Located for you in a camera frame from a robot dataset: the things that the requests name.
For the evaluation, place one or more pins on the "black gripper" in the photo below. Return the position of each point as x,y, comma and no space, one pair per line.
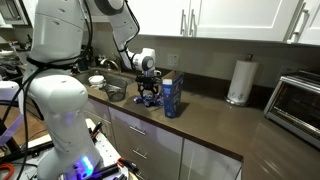
148,83

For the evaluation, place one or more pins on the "blue snack packet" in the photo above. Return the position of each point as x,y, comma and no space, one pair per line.
159,102
138,99
149,100

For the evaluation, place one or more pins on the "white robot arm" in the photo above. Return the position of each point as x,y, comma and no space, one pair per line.
57,38

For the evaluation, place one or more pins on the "blue snack box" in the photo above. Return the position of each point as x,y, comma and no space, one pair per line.
172,85

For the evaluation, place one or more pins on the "chrome sink faucet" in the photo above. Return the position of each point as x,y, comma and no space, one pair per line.
107,61

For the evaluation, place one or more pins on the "white bowl in sink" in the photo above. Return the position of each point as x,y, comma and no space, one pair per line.
96,81

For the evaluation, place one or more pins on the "white paper towel roll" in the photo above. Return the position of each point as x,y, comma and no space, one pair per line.
242,81

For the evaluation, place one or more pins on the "silver toaster oven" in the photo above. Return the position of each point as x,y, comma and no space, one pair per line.
295,104

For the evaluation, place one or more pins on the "white upper cabinets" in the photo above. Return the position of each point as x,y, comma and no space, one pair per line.
291,21

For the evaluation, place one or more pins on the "black wire mesh basket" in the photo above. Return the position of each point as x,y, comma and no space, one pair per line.
115,89

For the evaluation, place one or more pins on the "white wall outlet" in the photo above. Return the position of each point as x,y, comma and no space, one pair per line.
172,60

